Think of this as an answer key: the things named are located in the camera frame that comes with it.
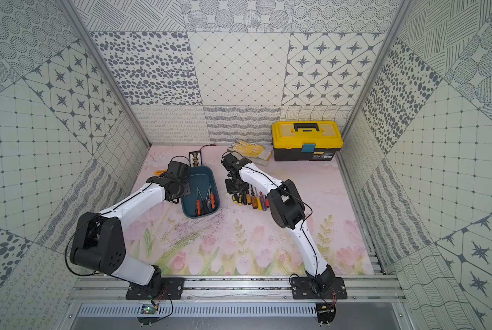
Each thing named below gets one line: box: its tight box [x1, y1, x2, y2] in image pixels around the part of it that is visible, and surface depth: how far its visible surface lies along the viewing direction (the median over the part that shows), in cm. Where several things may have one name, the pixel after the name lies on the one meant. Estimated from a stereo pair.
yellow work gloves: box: [227, 139, 273, 168], surface depth 121 cm
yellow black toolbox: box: [271, 121, 345, 162], surface depth 106 cm
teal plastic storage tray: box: [180, 165, 221, 219], surface depth 98 cm
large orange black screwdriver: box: [195, 187, 202, 217], surface depth 94 cm
